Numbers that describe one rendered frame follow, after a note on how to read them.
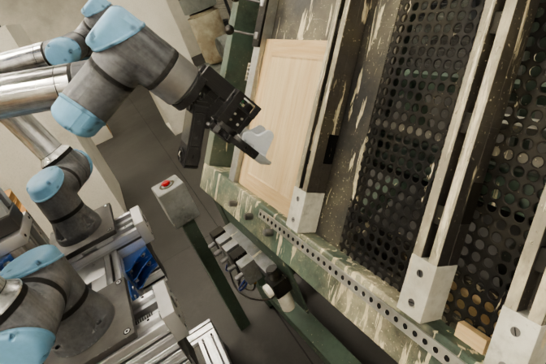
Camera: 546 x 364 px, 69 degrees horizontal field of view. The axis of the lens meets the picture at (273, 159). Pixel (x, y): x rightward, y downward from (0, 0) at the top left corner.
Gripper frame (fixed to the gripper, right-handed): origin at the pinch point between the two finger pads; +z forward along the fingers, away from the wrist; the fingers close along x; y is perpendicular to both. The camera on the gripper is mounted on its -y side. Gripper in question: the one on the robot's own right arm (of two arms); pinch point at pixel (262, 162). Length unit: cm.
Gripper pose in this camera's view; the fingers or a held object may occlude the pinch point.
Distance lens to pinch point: 74.4
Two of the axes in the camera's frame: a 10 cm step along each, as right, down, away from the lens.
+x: -4.3, -3.1, 8.5
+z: 6.7, 5.2, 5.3
